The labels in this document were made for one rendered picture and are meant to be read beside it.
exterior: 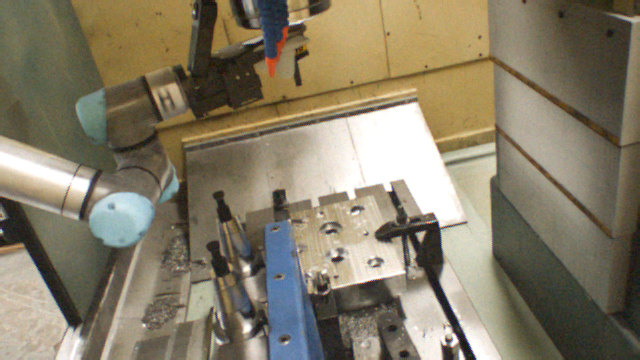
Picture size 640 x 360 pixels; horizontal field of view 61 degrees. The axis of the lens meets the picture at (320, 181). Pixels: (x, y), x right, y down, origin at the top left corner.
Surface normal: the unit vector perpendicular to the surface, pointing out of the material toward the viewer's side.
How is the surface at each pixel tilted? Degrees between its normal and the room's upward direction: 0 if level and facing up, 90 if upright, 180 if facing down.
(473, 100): 90
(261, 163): 24
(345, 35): 90
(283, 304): 0
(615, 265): 90
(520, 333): 0
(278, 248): 0
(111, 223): 90
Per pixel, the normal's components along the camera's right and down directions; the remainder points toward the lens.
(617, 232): 0.11, 0.47
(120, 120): 0.36, 0.38
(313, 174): -0.11, -0.59
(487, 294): -0.18, -0.86
